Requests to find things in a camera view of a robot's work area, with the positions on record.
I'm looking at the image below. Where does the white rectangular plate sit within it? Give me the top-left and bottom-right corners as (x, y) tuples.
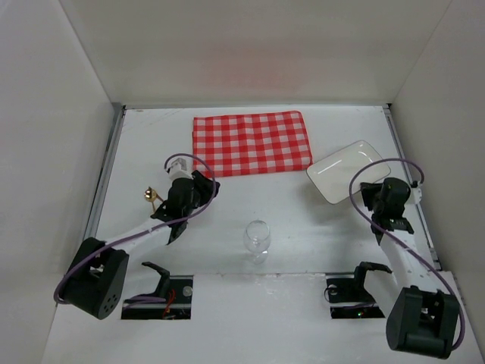
(306, 140), (382, 205)

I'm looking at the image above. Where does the red white checkered cloth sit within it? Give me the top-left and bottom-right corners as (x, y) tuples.
(192, 111), (313, 177)

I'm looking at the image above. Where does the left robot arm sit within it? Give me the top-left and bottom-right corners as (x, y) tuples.
(54, 170), (220, 320)

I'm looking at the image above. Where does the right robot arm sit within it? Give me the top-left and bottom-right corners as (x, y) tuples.
(355, 177), (460, 359)

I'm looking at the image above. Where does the gold spoon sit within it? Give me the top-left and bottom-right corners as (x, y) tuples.
(144, 187), (164, 213)

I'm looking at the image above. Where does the clear wine glass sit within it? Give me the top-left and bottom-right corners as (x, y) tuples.
(243, 220), (271, 264)

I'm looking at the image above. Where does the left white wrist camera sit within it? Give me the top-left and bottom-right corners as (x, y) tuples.
(165, 157), (192, 181)

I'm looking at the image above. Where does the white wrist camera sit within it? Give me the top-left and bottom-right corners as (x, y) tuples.
(406, 180), (422, 206)
(165, 157), (192, 181)

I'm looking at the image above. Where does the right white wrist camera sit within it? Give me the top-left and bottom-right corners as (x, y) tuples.
(406, 180), (422, 206)

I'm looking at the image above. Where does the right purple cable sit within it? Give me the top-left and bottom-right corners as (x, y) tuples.
(348, 158), (466, 348)

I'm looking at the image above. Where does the purple cable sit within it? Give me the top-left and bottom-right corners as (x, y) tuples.
(348, 158), (466, 348)
(55, 152), (221, 306)

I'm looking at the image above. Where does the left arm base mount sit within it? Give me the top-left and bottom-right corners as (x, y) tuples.
(120, 262), (194, 321)

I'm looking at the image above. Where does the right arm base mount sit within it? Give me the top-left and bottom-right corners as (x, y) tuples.
(324, 262), (392, 319)

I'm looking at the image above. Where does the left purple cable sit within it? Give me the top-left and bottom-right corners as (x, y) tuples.
(55, 152), (221, 306)

